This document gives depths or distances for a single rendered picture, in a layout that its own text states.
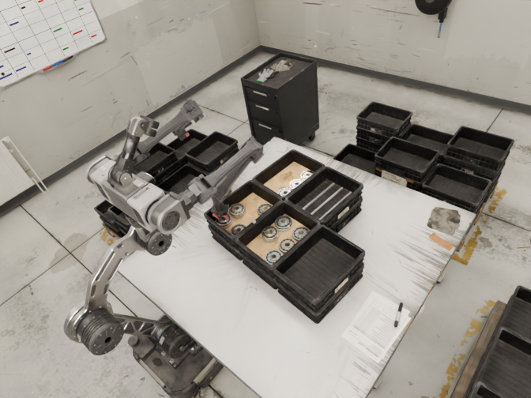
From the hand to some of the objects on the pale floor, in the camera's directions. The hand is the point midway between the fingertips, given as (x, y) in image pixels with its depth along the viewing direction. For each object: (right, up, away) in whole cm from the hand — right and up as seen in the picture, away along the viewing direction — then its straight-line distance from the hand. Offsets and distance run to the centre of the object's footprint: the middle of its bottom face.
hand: (223, 218), depth 232 cm
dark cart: (+50, +71, +187) cm, 206 cm away
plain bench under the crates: (+52, -64, +51) cm, 97 cm away
